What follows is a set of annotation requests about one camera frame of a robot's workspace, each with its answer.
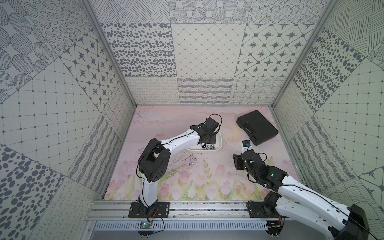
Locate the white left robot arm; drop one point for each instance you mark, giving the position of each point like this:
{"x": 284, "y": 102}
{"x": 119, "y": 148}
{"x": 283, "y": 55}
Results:
{"x": 153, "y": 162}

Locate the white slotted cable duct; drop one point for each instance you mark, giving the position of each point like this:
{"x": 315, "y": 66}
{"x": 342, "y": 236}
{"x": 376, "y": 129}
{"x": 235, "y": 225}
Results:
{"x": 194, "y": 225}

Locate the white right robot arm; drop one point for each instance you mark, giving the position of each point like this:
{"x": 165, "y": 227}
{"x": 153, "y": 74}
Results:
{"x": 287, "y": 197}

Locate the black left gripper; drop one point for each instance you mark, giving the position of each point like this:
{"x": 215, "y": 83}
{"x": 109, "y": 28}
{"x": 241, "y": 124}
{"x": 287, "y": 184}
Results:
{"x": 207, "y": 138}

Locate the aluminium mounting rail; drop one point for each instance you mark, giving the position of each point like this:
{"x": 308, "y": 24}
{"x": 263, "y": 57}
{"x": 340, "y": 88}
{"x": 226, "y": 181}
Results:
{"x": 180, "y": 210}

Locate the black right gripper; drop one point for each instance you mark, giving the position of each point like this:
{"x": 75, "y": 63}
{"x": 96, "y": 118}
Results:
{"x": 238, "y": 160}

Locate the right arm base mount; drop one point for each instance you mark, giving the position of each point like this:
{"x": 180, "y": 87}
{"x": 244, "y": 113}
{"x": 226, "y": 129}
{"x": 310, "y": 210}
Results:
{"x": 265, "y": 209}

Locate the white plastic storage box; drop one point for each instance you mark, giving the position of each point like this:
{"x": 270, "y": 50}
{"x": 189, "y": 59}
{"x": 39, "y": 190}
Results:
{"x": 198, "y": 149}

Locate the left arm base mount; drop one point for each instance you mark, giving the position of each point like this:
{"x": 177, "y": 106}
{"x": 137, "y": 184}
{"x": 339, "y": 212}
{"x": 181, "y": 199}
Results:
{"x": 158, "y": 210}

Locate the black plastic tool case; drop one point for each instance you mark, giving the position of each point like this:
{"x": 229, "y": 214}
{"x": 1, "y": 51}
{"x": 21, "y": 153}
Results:
{"x": 257, "y": 127}

